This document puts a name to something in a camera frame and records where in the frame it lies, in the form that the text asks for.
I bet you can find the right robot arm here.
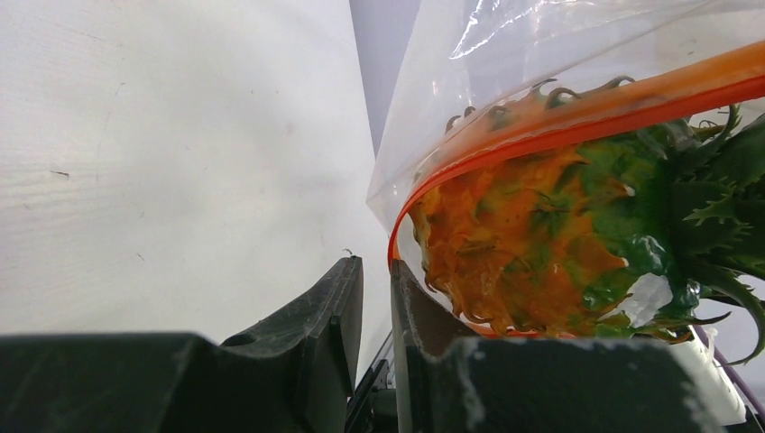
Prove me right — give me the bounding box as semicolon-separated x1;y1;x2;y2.
668;327;746;426

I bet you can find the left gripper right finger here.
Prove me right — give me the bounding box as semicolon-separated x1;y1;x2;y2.
391;260;721;432

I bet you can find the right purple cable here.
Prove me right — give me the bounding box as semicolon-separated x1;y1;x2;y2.
693;325;765;419

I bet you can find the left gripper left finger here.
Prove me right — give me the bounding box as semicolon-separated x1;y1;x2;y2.
1;256;364;432

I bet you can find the toy pineapple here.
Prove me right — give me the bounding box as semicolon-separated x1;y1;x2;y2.
408;105;764;344

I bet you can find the clear zip top bag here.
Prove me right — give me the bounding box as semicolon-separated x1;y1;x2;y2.
367;1;764;336

